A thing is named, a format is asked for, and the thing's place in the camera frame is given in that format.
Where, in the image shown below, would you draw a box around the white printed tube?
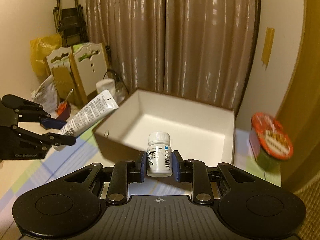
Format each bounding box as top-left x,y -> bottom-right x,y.
58,89 -> 119,138

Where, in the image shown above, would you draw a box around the red lid instant noodle cup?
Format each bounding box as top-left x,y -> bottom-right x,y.
249,112 -> 293,171

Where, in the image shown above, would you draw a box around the clear jar green label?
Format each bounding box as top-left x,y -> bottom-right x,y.
95,78 -> 116,96

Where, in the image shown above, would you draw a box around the yellow plastic bag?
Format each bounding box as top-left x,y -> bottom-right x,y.
29,34 -> 62,76

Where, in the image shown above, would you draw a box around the plaid tablecloth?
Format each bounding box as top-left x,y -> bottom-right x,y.
0,122 -> 282,214

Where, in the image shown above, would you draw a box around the black folding cart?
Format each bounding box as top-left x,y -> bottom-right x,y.
53,0 -> 89,47

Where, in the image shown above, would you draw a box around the brown cardboard storage box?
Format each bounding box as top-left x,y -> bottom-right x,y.
93,90 -> 235,167

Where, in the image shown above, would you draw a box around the dark red holder box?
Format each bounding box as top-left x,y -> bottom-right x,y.
56,89 -> 74,121

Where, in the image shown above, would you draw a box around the brown curtain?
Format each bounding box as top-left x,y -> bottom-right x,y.
86,0 -> 261,111

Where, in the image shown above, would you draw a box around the silver printed bag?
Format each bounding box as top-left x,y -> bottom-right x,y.
31,75 -> 60,114

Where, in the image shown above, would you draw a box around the woven quilted chair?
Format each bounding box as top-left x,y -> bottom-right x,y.
295,177 -> 320,239

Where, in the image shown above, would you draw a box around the white pill bottle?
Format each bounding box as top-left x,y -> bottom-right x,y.
146,132 -> 172,178

